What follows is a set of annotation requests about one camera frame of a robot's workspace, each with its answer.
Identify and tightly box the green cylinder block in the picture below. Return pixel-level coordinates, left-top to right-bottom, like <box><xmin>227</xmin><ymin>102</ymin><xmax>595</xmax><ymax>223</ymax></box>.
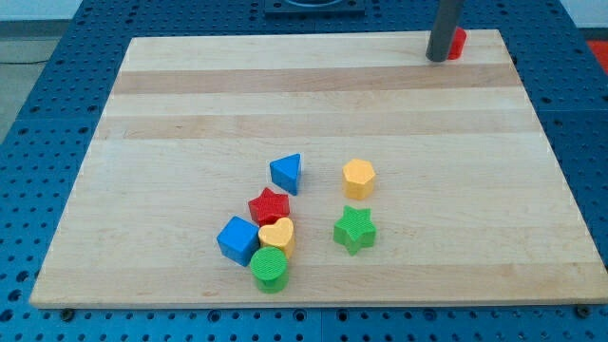
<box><xmin>250</xmin><ymin>247</ymin><xmax>289</xmax><ymax>294</ymax></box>

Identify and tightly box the dark robot base mount plate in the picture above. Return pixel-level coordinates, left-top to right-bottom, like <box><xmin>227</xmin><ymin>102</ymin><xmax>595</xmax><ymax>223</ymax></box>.
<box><xmin>261</xmin><ymin>0</ymin><xmax>366</xmax><ymax>16</ymax></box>

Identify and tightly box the red star block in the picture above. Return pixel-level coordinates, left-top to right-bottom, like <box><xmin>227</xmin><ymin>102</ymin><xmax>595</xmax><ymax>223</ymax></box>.
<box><xmin>248</xmin><ymin>187</ymin><xmax>291</xmax><ymax>226</ymax></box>

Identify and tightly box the red block behind rod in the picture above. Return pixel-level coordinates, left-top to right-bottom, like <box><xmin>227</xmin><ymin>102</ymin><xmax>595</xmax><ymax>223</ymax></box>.
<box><xmin>447</xmin><ymin>27</ymin><xmax>467</xmax><ymax>60</ymax></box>

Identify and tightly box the yellow hexagon block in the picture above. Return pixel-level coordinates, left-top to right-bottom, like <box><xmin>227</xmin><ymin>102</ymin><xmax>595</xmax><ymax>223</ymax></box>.
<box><xmin>342</xmin><ymin>159</ymin><xmax>376</xmax><ymax>200</ymax></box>

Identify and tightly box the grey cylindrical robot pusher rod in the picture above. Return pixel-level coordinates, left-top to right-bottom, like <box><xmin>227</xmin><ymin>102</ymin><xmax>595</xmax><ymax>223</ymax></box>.
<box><xmin>426</xmin><ymin>0</ymin><xmax>465</xmax><ymax>63</ymax></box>

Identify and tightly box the green star block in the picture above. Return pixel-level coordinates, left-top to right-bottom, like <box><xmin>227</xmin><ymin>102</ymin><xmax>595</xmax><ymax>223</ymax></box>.
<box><xmin>332</xmin><ymin>205</ymin><xmax>377</xmax><ymax>256</ymax></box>

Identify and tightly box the wooden board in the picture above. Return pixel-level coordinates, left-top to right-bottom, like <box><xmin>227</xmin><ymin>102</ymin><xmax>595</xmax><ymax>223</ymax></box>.
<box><xmin>30</xmin><ymin>30</ymin><xmax>607</xmax><ymax>309</ymax></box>

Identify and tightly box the blue cube block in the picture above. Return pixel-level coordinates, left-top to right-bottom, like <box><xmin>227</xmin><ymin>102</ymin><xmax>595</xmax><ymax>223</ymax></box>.
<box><xmin>217</xmin><ymin>216</ymin><xmax>260</xmax><ymax>267</ymax></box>

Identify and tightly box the blue triangle block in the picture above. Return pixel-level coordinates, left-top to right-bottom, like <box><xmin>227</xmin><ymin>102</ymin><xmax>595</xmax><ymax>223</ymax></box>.
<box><xmin>270</xmin><ymin>154</ymin><xmax>301</xmax><ymax>196</ymax></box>

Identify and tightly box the yellow heart block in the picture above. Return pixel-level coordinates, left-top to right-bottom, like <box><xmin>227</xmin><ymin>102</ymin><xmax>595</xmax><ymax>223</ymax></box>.
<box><xmin>257</xmin><ymin>217</ymin><xmax>295</xmax><ymax>258</ymax></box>

